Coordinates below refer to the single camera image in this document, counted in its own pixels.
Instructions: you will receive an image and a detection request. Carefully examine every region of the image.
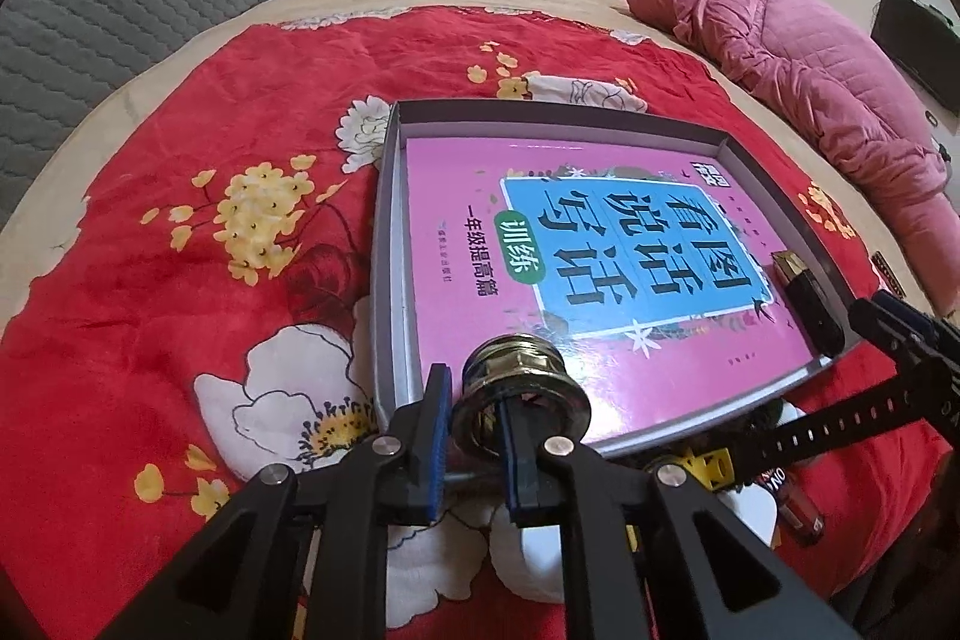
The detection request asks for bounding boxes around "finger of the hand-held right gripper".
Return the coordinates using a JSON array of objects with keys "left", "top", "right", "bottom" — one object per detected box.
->
[{"left": 850, "top": 289, "right": 960, "bottom": 386}]

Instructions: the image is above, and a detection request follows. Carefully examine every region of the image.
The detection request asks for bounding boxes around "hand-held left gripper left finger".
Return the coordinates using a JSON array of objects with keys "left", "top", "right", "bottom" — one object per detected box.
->
[{"left": 97, "top": 364, "right": 455, "bottom": 640}]

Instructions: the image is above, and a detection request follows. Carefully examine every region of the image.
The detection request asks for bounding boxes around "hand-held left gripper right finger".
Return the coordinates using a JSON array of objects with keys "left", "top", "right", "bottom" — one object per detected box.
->
[{"left": 499, "top": 396, "right": 863, "bottom": 640}]

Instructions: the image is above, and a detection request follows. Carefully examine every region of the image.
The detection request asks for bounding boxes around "brass pipe fitting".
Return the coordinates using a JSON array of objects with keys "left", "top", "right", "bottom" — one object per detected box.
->
[{"left": 450, "top": 334, "right": 593, "bottom": 461}]

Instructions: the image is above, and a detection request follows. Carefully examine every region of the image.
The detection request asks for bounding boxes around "yellow watch with black strap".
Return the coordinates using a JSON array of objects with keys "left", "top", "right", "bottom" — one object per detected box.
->
[{"left": 637, "top": 370, "right": 916, "bottom": 495}]

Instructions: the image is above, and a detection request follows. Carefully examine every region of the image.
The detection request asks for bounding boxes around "shallow grey cardboard box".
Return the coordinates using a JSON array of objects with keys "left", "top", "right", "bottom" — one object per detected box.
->
[{"left": 370, "top": 98, "right": 863, "bottom": 461}]

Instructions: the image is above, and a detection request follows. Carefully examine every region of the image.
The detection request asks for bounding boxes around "brown patterned strip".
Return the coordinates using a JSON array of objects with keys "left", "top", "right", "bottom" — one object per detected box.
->
[{"left": 870, "top": 250, "right": 905, "bottom": 296}]

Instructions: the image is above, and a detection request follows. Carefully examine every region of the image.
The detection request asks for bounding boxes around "black and gold lighter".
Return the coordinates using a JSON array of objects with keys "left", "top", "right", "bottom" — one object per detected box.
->
[{"left": 771, "top": 250, "right": 845, "bottom": 356}]

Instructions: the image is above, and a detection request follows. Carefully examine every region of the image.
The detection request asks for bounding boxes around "pink and blue book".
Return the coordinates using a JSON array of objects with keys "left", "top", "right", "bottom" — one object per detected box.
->
[{"left": 405, "top": 136, "right": 818, "bottom": 450}]

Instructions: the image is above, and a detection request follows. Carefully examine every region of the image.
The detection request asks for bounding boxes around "red lighter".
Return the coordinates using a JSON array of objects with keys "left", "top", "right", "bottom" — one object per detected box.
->
[{"left": 757, "top": 467, "right": 826, "bottom": 547}]

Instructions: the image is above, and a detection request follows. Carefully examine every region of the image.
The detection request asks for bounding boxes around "pink quilted duvet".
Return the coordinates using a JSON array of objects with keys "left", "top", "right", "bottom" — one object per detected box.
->
[{"left": 624, "top": 0, "right": 953, "bottom": 281}]

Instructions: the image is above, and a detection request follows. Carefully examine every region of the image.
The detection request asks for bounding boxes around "black television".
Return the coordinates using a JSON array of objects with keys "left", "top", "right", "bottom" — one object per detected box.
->
[{"left": 870, "top": 0, "right": 960, "bottom": 116}]

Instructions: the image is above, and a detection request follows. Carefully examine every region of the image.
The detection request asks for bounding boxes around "red floral blanket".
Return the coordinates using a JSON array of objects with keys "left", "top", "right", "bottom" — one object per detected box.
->
[{"left": 0, "top": 2, "right": 953, "bottom": 640}]

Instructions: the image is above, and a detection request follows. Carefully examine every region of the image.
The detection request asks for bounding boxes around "grey quilted sofa cover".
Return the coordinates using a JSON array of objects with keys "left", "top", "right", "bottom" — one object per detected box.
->
[{"left": 0, "top": 0, "right": 316, "bottom": 229}]

